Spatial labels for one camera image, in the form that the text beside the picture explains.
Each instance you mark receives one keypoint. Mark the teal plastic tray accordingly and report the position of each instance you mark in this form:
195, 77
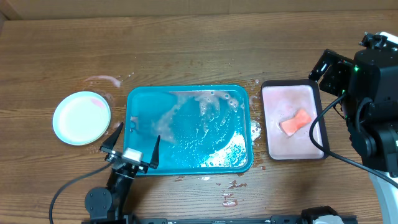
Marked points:
203, 129

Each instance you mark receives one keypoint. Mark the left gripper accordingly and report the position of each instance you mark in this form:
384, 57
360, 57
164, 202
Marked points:
109, 144

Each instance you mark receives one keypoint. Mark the light blue plate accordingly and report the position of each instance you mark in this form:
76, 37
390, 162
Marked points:
81, 118

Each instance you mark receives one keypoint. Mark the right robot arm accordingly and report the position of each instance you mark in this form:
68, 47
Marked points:
366, 88

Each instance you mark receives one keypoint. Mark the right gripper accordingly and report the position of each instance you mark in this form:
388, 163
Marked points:
335, 66

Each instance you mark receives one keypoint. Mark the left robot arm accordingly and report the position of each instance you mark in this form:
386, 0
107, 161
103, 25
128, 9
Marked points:
106, 204

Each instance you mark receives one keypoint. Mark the black tray with soapy water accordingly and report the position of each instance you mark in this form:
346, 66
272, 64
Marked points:
281, 100

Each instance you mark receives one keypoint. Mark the pink sponge with dark scourer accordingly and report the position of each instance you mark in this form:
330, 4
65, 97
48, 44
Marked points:
292, 125

